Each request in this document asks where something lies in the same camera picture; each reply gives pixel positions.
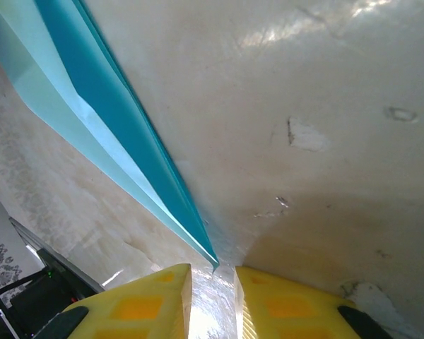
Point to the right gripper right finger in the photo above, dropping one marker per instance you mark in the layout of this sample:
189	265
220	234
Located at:
289	314

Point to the light blue paper sheet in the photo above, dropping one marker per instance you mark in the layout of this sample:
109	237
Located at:
102	106

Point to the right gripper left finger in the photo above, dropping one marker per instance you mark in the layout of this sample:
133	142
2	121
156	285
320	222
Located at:
138	310

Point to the wide aluminium base rail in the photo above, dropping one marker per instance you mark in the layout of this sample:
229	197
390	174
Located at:
28	234

